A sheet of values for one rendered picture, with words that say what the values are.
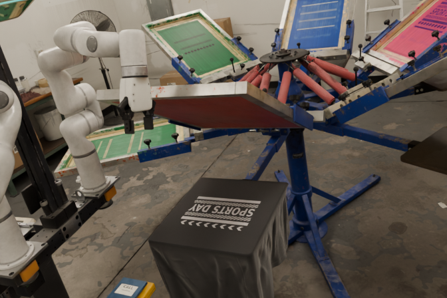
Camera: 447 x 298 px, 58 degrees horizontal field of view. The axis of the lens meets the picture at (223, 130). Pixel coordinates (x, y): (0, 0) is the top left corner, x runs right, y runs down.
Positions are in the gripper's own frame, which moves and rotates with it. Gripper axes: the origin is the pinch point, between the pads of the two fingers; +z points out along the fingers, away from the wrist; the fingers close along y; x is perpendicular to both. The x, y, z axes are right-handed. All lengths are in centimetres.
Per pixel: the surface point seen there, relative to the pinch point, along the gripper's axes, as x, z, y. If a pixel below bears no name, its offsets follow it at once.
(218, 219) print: 2, 43, -43
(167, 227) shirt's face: -17, 46, -35
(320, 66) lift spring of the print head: 22, -18, -151
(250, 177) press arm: 1, 35, -82
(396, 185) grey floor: 59, 80, -248
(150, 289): -5, 55, -6
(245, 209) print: 11, 40, -52
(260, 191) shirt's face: 12, 36, -65
